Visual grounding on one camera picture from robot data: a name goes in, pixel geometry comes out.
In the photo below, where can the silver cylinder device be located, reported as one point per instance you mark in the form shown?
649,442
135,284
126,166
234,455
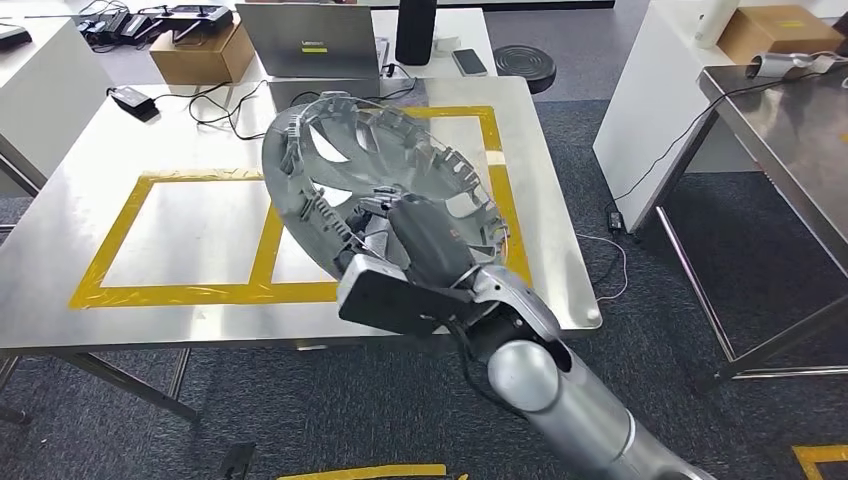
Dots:
772,65

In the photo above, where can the silver laptop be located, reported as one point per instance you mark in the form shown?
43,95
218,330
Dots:
311,33

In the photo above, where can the grey smartphone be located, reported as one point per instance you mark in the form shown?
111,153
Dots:
470,61

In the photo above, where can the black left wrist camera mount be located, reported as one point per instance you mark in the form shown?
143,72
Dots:
237,464

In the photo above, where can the black cylinder speaker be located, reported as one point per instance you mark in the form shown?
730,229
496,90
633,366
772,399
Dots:
416,33

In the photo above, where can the steel table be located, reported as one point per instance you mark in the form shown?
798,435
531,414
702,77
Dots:
782,132

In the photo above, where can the silver wheel cover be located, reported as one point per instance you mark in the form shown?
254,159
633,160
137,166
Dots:
397,159

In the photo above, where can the black power adapter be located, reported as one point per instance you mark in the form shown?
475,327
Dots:
615,222
132,100

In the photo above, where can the brown cardboard box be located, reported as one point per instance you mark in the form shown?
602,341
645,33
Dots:
775,33
199,63

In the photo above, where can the black flat device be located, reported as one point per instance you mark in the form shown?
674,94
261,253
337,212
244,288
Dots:
13,36

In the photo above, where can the white charger block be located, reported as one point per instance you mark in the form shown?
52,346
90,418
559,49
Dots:
447,45

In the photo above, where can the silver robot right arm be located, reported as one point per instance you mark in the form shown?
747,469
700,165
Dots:
570,411

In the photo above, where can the black round stool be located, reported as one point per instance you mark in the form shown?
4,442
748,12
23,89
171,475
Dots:
523,66

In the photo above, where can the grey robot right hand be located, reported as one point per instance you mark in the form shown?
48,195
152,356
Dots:
430,242

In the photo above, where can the black electronic device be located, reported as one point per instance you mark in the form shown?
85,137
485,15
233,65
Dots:
126,26

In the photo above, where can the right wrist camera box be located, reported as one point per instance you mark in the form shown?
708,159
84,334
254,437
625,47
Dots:
391,298

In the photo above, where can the steel workbench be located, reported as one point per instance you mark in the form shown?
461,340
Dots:
199,132

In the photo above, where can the black remote controller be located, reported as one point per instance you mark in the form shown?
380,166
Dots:
192,16

